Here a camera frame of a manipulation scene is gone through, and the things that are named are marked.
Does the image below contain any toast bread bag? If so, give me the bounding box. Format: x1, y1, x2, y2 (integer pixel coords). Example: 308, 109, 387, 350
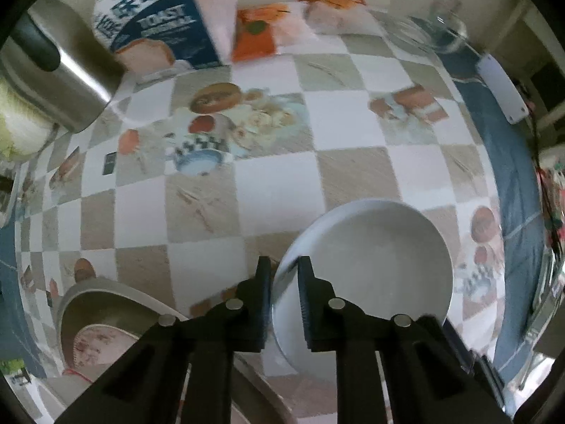
91, 0, 238, 81

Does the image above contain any strawberry pattern red-rimmed bowl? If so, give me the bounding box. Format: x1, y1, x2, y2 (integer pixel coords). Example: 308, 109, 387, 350
37, 366, 99, 420

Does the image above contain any large stainless steel plate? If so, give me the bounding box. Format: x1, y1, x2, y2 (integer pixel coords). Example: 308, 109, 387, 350
55, 278, 297, 423

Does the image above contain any small white round bowl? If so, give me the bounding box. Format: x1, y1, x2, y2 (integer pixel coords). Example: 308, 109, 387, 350
272, 198, 453, 381

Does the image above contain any orange snack packet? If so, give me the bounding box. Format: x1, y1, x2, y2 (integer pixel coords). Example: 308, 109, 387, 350
232, 2, 316, 62
298, 0, 382, 36

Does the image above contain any stainless steel thermos jug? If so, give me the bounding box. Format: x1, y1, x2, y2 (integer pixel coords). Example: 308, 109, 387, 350
1, 0, 125, 133

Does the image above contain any floral rimmed round plate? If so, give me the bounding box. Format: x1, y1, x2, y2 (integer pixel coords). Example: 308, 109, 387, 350
72, 324, 139, 369

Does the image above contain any napa cabbage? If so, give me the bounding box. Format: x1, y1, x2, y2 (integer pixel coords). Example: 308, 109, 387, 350
0, 78, 55, 162

